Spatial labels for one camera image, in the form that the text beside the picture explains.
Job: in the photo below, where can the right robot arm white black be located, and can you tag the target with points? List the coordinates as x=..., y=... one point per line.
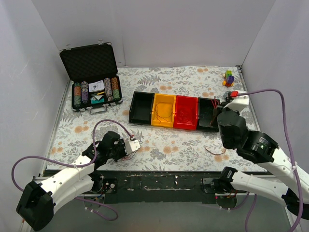
x=260, y=149

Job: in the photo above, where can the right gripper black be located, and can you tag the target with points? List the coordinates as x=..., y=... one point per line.
x=217, y=112

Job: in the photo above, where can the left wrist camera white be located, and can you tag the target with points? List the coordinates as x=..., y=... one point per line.
x=132, y=146

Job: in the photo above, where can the red bin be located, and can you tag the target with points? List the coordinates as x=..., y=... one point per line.
x=186, y=113

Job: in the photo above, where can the black bin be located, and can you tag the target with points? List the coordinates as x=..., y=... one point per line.
x=205, y=121
x=141, y=108

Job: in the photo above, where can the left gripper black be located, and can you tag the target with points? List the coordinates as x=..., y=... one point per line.
x=121, y=150

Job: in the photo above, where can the right black bin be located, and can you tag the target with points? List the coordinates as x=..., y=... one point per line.
x=205, y=121

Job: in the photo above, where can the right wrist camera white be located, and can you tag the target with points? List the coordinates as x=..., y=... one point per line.
x=237, y=100

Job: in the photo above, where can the colourful toy block train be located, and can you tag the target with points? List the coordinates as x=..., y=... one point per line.
x=228, y=79

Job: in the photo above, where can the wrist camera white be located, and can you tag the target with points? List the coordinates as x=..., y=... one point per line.
x=237, y=100
x=132, y=146

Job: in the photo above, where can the left black bin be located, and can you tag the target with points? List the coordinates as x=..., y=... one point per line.
x=141, y=108

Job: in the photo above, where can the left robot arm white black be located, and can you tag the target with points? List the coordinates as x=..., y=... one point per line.
x=65, y=176

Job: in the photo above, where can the floral table mat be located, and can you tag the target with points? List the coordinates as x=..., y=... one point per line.
x=162, y=149

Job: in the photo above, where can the teal card box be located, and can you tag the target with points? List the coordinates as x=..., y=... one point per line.
x=95, y=99

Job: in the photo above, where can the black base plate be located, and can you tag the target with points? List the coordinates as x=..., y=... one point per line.
x=155, y=187

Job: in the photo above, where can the yellow bin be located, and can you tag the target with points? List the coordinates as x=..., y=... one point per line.
x=163, y=111

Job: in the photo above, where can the black poker chip case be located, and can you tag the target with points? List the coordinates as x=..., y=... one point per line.
x=88, y=64

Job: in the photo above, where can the playing card deck white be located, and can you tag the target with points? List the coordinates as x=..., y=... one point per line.
x=96, y=86

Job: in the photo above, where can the aluminium rail frame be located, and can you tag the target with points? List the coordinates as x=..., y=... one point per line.
x=290, y=191

